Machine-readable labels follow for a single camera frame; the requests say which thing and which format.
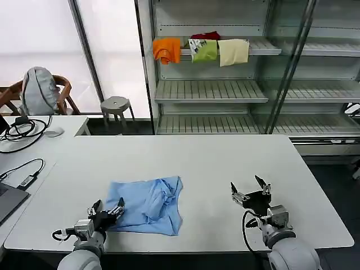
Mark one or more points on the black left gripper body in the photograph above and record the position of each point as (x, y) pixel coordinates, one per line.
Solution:
(103, 220)

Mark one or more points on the light blue t-shirt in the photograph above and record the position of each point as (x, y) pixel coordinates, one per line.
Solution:
(146, 202)

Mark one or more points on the white and black device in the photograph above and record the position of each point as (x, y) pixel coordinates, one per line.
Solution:
(353, 109)

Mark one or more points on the white computer mouse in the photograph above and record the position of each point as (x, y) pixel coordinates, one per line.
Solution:
(54, 132)

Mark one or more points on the grey backpack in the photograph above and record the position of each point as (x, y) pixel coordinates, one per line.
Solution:
(39, 90)

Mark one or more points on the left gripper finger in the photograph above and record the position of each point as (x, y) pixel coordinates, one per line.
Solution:
(96, 205)
(120, 203)

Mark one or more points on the metal shelf rack with clothes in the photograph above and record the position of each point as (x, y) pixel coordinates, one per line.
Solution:
(211, 90)

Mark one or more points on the dark window frame post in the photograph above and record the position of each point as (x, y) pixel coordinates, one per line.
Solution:
(87, 47)

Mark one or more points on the brown wooden chair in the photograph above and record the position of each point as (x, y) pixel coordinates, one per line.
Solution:
(66, 84)

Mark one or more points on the grey round stool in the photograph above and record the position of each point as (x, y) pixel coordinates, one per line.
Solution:
(115, 103)

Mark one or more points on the empty metal shelf rack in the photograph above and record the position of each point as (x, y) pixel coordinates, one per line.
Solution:
(323, 92)

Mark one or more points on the grey laptop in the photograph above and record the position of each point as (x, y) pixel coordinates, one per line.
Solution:
(9, 199)

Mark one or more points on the silver adapter dongle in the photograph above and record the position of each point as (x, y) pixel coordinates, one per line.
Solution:
(27, 180)

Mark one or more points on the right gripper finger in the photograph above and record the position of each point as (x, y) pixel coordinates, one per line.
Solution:
(234, 189)
(261, 182)

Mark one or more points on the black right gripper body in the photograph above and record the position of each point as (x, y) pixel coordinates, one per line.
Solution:
(257, 201)

